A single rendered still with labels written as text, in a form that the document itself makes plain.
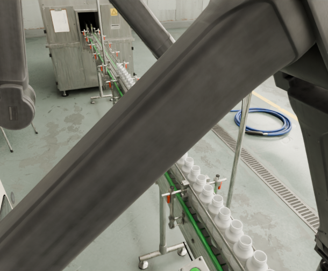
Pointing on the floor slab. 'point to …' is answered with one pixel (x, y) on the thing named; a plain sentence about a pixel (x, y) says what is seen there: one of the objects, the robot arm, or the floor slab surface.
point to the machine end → (80, 64)
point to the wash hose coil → (265, 130)
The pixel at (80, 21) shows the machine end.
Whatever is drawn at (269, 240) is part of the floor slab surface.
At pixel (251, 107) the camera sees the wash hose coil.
